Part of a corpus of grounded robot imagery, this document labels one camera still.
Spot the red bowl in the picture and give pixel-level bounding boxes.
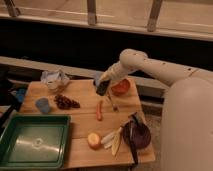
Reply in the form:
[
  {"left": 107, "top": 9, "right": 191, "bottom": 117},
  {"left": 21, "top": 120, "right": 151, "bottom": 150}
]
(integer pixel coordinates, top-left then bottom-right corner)
[{"left": 111, "top": 79, "right": 130, "bottom": 96}]

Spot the orange carrot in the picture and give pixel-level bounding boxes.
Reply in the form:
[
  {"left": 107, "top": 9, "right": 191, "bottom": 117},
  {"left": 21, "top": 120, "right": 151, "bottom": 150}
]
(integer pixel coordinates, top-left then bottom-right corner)
[{"left": 96, "top": 100, "right": 103, "bottom": 121}]

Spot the green plastic tray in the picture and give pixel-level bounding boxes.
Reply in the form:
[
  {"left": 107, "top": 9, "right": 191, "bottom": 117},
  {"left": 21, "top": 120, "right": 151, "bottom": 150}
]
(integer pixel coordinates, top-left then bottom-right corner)
[{"left": 0, "top": 115, "right": 70, "bottom": 170}]

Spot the blue small cup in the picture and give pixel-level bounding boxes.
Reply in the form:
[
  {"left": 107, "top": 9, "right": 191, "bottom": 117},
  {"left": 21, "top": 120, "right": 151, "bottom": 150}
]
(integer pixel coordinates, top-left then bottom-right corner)
[{"left": 93, "top": 74, "right": 100, "bottom": 86}]

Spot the black spatula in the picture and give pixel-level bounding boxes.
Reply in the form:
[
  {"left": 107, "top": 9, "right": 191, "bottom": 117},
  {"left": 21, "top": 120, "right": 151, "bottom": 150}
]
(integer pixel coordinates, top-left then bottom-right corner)
[{"left": 127, "top": 113, "right": 146, "bottom": 164}]

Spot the black eraser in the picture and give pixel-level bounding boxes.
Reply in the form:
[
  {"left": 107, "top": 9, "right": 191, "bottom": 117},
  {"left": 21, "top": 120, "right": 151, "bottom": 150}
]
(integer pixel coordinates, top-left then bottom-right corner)
[{"left": 96, "top": 81, "right": 110, "bottom": 96}]

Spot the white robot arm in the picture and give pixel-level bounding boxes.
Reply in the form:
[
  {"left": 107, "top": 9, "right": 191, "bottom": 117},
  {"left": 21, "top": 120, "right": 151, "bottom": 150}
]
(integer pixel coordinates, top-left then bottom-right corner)
[{"left": 100, "top": 49, "right": 213, "bottom": 171}]

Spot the purple grapes bunch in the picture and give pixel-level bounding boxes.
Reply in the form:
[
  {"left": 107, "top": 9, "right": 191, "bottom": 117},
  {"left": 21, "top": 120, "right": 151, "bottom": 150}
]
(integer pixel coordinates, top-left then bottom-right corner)
[{"left": 54, "top": 94, "right": 80, "bottom": 110}]

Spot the clear plastic bag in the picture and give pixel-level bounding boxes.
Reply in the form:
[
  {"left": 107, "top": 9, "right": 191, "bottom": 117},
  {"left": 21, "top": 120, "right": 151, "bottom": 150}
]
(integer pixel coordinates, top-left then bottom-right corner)
[{"left": 40, "top": 70, "right": 70, "bottom": 92}]

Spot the blue object at left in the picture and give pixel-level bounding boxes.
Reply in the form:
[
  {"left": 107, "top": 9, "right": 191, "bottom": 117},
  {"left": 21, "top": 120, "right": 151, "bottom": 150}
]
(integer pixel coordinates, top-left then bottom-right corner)
[{"left": 15, "top": 88, "right": 26, "bottom": 103}]

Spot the pale corn cob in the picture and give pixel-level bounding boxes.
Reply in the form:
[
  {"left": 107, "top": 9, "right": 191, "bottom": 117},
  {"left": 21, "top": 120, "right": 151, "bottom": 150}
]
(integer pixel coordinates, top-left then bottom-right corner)
[{"left": 101, "top": 127, "right": 122, "bottom": 156}]

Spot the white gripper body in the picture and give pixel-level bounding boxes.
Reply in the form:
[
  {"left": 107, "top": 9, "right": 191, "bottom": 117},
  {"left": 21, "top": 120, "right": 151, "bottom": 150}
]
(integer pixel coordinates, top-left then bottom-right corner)
[{"left": 103, "top": 62, "right": 128, "bottom": 82}]

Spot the orange round fruit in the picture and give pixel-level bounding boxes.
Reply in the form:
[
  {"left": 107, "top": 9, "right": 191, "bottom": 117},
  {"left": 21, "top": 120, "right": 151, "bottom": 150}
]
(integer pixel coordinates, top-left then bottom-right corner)
[{"left": 87, "top": 133, "right": 101, "bottom": 150}]

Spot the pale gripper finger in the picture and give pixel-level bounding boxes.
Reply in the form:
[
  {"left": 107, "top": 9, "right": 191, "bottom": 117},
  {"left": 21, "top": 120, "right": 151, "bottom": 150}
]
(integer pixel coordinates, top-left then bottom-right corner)
[
  {"left": 106, "top": 82, "right": 112, "bottom": 91},
  {"left": 96, "top": 74, "right": 105, "bottom": 84}
]

